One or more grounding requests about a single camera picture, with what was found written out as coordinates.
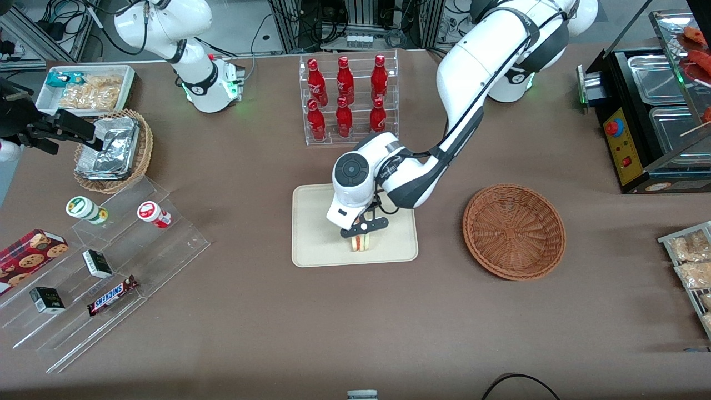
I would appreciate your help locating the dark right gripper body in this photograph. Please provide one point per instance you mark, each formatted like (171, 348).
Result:
(21, 117)

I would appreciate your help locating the triangular sandwich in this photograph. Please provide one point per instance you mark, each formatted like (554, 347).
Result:
(364, 243)

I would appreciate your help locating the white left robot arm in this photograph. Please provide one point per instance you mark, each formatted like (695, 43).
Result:
(477, 61)

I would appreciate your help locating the beige plastic tray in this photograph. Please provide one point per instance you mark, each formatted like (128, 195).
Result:
(314, 244)

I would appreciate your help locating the tan oval wicker basket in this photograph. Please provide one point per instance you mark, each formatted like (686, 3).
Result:
(143, 150)

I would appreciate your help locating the brown round wicker basket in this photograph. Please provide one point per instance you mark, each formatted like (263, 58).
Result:
(514, 233)

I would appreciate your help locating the clear bag of chips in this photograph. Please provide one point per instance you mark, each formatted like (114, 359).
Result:
(94, 93)

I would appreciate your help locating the white rectangular snack bin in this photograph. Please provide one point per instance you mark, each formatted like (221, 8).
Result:
(47, 100)

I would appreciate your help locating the silver foil packet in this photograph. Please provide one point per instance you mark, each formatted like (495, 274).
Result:
(105, 161)
(119, 130)

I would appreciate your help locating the teal snack packet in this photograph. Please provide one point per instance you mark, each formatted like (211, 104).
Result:
(58, 79)

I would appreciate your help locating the clear acrylic bottle rack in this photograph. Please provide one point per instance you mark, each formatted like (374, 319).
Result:
(361, 139)

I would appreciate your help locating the green lid white cup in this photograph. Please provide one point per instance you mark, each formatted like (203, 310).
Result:
(83, 208)

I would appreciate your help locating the red soda bottle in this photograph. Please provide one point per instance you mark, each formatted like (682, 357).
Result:
(316, 122)
(345, 80)
(377, 116)
(344, 119)
(316, 80)
(379, 78)

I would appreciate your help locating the red lid white cup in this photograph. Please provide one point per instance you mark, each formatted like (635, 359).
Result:
(151, 213)

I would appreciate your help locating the red cookie box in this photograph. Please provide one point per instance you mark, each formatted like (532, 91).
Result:
(28, 255)

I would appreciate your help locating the small black box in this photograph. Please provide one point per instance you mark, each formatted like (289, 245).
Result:
(47, 300)
(98, 264)

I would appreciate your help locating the clear acrylic step display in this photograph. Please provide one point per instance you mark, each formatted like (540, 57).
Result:
(144, 261)

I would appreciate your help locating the small grey device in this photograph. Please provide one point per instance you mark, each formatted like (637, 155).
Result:
(362, 395)

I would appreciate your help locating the snickers chocolate bar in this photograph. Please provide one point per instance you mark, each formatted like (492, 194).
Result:
(111, 295)

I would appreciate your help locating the black food warmer machine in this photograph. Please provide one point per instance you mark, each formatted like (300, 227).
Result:
(625, 144)

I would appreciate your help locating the stainless steel pan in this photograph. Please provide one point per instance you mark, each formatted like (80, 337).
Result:
(655, 78)
(672, 133)

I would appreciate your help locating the clear bag of crackers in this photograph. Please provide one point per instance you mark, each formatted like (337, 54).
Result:
(694, 275)
(689, 247)
(706, 301)

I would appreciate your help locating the aluminium frame rack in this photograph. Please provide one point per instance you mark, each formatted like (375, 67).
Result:
(355, 16)

